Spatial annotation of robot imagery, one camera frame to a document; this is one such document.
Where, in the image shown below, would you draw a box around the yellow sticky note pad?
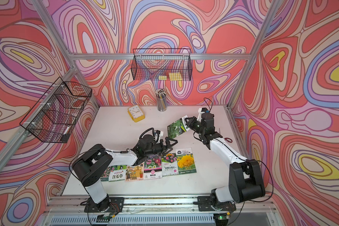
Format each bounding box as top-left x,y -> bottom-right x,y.
169,72 -> 183,81

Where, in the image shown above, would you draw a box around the yellow sunflower seed packet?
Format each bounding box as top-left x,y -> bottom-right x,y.
176,148 -> 197,175

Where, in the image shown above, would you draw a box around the white sunflowers seed packet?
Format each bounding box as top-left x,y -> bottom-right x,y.
162,153 -> 179,177

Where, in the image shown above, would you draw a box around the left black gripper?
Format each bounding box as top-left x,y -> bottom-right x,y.
144,137 -> 178,157

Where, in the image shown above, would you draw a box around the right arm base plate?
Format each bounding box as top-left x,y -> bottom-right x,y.
193,195 -> 236,213

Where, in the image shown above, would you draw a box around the black wire basket left wall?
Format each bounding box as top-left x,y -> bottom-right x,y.
20,78 -> 92,143

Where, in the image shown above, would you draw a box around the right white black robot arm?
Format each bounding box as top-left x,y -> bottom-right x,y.
184,108 -> 266,210

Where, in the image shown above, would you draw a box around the black wire basket back wall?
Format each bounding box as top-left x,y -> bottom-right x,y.
131,48 -> 193,81

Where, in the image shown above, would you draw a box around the chrysanthemum seed packet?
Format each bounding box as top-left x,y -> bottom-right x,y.
144,154 -> 163,180

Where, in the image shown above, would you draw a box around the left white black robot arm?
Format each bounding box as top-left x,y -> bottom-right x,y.
72,128 -> 178,214

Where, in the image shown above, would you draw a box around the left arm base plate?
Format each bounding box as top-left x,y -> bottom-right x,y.
84,197 -> 125,213

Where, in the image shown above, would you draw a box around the small yellow sticky notes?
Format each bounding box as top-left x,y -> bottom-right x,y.
158,75 -> 167,81

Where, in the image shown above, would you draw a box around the pink flower field seed packet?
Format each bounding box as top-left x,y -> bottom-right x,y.
100,167 -> 111,182

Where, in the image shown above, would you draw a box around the orange shop seed packet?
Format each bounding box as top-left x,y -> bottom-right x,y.
125,163 -> 144,181

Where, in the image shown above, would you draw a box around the green mimosa seed packet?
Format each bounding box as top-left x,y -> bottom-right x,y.
108,165 -> 127,182

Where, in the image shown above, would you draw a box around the yellow alarm clock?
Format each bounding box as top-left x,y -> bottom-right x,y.
128,105 -> 145,122

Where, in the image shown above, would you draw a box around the red handled scissors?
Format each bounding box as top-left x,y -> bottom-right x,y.
225,137 -> 233,143

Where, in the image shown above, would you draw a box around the clear cup of pencils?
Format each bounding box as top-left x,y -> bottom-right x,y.
155,89 -> 167,112

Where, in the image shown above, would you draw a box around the green gourd seed packet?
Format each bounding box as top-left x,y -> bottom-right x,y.
167,115 -> 190,139

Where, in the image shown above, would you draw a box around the black wire basket wall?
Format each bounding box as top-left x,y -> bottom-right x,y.
131,48 -> 193,81
20,78 -> 92,143

